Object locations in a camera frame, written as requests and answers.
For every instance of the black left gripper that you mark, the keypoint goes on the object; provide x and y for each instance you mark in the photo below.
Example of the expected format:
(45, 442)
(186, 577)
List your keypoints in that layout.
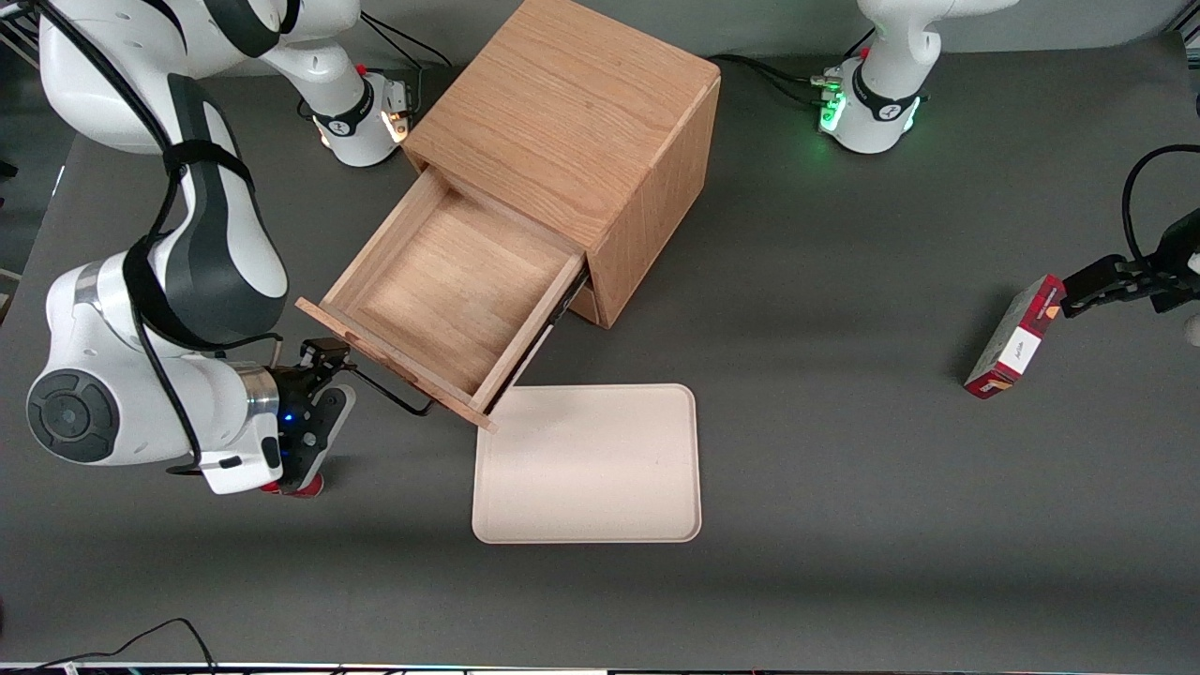
(1177, 253)

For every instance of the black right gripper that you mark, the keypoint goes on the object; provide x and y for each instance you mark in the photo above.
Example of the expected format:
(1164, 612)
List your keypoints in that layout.
(292, 383)

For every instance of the wooden drawer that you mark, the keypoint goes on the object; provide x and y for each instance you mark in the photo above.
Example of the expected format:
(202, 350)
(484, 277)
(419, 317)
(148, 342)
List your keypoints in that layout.
(450, 281)

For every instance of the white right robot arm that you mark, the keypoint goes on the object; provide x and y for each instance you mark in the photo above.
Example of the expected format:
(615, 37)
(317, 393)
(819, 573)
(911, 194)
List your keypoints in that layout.
(225, 262)

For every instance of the red and white box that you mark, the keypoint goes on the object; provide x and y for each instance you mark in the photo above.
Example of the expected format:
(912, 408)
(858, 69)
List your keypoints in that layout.
(1017, 337)

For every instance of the red bottle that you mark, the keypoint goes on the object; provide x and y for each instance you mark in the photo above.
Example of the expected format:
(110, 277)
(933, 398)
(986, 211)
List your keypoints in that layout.
(307, 487)

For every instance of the beige rectangular tray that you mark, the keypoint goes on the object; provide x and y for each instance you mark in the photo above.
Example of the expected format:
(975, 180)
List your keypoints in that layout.
(586, 464)

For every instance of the wooden cabinet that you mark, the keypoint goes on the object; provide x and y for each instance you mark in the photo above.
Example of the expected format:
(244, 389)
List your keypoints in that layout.
(572, 103)

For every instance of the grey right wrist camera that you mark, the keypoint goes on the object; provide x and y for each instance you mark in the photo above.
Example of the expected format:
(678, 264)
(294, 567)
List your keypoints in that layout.
(319, 436)

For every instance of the aluminium frame rail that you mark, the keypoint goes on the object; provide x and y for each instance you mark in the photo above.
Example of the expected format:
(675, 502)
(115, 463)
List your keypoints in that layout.
(14, 33)
(1191, 37)

